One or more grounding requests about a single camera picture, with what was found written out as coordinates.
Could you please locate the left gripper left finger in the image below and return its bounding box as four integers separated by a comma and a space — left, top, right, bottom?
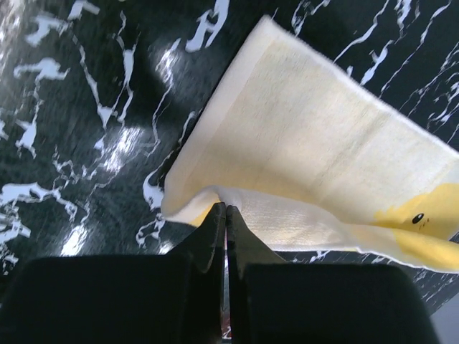
1, 203, 226, 343

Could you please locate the yellow chick towel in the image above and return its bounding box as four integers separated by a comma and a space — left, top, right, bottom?
161, 16, 458, 273

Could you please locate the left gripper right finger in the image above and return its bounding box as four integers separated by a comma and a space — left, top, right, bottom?
226, 206, 438, 343

